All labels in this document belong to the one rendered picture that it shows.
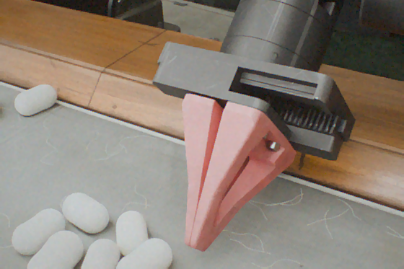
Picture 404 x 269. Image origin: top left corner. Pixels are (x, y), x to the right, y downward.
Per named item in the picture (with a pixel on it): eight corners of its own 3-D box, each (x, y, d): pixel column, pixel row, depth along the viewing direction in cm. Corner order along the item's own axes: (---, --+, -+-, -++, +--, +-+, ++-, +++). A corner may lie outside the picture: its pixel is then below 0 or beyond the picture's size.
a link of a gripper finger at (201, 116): (251, 270, 27) (321, 83, 29) (127, 220, 30) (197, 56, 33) (293, 289, 33) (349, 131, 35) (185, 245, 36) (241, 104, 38)
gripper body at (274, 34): (319, 109, 29) (368, -23, 30) (149, 68, 34) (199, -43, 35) (347, 152, 34) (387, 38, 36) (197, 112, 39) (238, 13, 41)
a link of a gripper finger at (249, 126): (206, 252, 28) (276, 73, 30) (91, 205, 32) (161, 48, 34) (255, 273, 34) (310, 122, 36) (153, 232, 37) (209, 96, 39)
